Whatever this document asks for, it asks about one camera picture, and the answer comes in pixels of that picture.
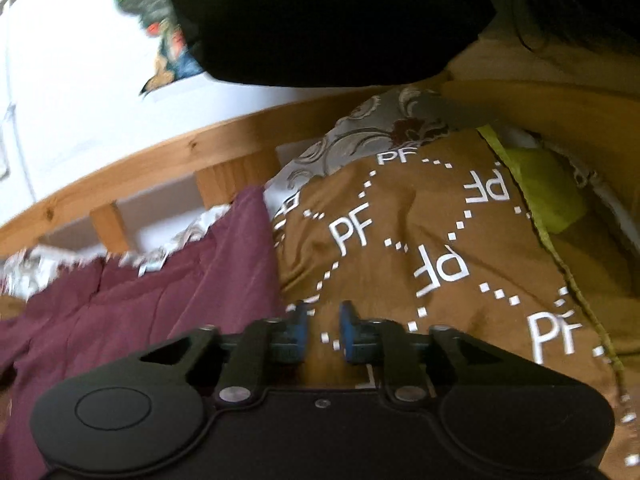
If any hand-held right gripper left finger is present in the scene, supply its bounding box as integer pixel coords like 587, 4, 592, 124
141, 301, 312, 406

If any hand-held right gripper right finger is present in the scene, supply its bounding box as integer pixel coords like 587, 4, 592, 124
339, 301, 501, 406

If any maroon cloth garment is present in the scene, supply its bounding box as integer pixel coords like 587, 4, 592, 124
0, 187, 290, 480

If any brown printed blanket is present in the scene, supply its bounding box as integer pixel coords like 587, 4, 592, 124
270, 127, 640, 480

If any grey floral bed sheet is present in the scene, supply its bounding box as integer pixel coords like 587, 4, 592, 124
0, 85, 481, 297

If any lime green cloth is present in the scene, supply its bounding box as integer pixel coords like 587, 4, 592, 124
477, 127, 590, 235

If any black cloth bundle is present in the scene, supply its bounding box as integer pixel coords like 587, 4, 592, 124
170, 0, 497, 89

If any wooden bed frame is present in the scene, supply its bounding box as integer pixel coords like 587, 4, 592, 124
0, 72, 640, 261

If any colourful printed wall cloth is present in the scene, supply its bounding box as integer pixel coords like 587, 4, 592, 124
112, 0, 212, 97

